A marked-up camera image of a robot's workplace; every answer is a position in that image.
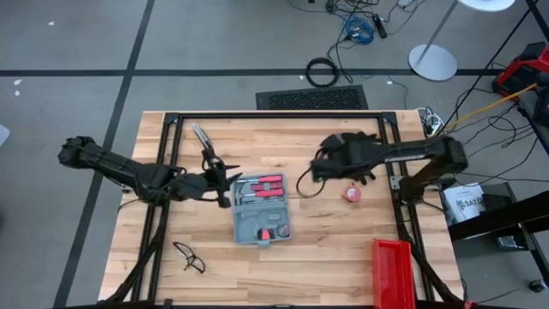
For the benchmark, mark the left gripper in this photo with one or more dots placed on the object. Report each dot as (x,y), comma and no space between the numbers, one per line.
(216,180)

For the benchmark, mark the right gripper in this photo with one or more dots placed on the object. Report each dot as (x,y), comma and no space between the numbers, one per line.
(330,165)

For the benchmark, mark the red bit holder strip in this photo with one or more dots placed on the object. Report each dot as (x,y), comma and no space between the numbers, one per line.
(274,186)
(258,187)

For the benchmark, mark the red tape measure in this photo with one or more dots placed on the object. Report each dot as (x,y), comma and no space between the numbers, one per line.
(351,194)

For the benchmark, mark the grey plastic tool case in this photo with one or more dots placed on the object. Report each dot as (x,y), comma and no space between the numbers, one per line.
(257,214)

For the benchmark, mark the small red black tool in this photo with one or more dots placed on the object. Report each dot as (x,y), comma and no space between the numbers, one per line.
(266,234)

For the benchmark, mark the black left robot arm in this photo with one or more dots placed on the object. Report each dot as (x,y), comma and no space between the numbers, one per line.
(128,171)

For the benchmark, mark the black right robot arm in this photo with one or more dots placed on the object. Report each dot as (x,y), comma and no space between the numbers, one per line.
(407,154)

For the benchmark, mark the grey utility knife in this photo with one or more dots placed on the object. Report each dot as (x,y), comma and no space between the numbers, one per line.
(200,132)

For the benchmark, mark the black floor vent grille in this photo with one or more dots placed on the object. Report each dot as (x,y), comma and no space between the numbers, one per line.
(313,98)

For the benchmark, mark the black safety glasses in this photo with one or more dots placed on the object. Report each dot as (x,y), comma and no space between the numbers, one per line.
(191,257)

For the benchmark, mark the white power strip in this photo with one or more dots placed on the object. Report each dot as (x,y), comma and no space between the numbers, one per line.
(433,124)

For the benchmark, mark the red plastic bin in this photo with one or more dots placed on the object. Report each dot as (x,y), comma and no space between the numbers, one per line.
(392,274)

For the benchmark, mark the white printed bag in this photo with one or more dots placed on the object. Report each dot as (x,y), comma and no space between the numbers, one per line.
(461,206)

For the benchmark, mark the white floor lamp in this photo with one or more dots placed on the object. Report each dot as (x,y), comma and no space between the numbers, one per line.
(433,64)

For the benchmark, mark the black power strip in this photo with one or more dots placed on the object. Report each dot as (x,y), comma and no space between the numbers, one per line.
(379,26)

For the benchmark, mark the thin black pole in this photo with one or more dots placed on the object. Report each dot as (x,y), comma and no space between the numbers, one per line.
(487,68)

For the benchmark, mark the black side cart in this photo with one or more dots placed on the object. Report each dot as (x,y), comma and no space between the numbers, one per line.
(514,212)

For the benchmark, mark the red black machine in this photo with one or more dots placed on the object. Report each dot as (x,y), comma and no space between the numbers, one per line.
(519,70)

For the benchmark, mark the grey floor object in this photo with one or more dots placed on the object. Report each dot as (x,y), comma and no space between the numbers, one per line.
(3,135)

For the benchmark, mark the black caster wheel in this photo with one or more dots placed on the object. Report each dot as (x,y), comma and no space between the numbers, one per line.
(537,286)

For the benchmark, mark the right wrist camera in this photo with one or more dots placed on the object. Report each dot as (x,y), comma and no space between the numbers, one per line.
(318,175)

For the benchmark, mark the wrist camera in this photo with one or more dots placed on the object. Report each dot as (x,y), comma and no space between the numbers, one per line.
(225,201)
(318,175)

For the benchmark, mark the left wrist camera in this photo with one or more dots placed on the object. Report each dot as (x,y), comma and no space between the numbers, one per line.
(225,201)

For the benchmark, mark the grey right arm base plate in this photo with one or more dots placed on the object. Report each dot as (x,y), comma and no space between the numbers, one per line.
(394,182)

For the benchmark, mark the black aluminium table frame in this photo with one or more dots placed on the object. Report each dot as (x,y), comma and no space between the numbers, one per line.
(279,115)

